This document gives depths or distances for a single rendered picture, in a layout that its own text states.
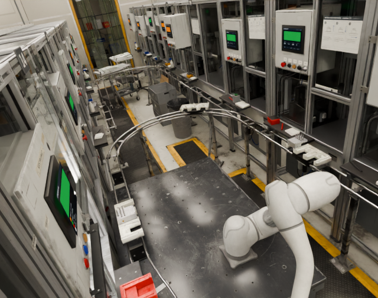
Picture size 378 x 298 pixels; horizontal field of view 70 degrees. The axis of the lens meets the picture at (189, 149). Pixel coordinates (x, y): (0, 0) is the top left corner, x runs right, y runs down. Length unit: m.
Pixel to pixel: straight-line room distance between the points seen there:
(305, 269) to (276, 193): 0.29
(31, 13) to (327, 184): 9.04
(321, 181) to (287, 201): 0.17
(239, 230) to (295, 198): 0.57
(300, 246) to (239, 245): 0.58
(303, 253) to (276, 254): 0.69
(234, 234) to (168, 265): 0.49
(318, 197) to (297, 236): 0.17
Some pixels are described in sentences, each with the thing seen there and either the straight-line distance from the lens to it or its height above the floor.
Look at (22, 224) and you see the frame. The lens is 0.67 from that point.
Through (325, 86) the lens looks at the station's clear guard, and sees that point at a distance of 2.31.
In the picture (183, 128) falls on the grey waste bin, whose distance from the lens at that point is 4.51.
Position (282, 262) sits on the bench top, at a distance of 1.80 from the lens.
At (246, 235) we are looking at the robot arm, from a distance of 1.64.
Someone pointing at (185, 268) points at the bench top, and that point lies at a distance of 1.81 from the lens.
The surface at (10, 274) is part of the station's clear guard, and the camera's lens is 0.62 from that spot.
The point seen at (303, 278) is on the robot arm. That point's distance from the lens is 1.18.
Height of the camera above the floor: 2.12
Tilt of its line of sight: 30 degrees down
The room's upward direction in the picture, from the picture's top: 10 degrees counter-clockwise
